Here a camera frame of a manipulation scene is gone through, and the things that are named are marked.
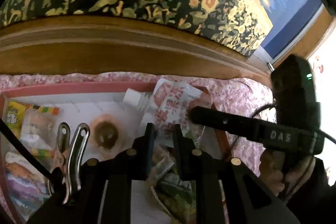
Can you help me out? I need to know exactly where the pink shallow tray box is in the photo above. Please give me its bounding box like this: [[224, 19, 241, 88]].
[[1, 83, 229, 223]]

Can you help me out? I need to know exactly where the yellow candy packet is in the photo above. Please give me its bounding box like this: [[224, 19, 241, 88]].
[[6, 101, 27, 139]]

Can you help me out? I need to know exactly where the purple snack packet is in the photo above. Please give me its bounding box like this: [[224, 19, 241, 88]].
[[5, 152, 50, 221]]

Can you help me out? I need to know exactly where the pink floral quilt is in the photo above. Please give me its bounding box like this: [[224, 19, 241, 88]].
[[1, 72, 273, 161]]

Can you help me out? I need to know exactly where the green pea snack bag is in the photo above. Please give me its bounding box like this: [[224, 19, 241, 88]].
[[149, 144, 198, 224]]

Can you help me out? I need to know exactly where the white green snack packet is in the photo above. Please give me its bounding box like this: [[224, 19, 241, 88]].
[[20, 104, 60, 158]]

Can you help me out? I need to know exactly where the black cable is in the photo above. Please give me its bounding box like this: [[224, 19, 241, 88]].
[[0, 118, 53, 180]]

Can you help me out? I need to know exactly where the white peach jelly pouch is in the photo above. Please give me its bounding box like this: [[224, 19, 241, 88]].
[[123, 79, 213, 147]]

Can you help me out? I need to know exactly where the silver metal clip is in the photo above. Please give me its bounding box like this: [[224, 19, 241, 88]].
[[48, 122, 90, 205]]

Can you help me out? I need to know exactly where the right hand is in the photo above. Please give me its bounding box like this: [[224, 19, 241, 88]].
[[259, 150, 300, 196]]

